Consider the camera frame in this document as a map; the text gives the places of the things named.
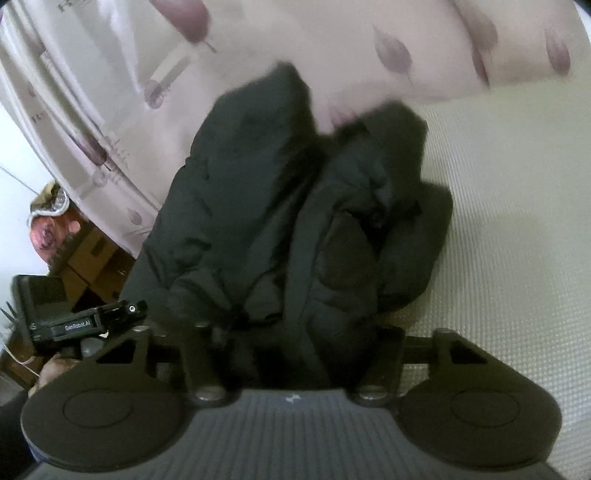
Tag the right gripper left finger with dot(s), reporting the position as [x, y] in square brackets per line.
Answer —
[126, 403]

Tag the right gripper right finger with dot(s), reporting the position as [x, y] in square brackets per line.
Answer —
[455, 401]

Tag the black jacket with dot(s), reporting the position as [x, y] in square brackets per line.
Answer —
[293, 244]

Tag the pile of colourful clothes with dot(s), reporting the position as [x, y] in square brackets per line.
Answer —
[55, 223]

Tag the person's left hand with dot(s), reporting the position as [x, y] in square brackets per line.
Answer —
[55, 367]

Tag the pink leaf-print curtain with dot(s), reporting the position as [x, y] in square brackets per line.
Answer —
[110, 93]

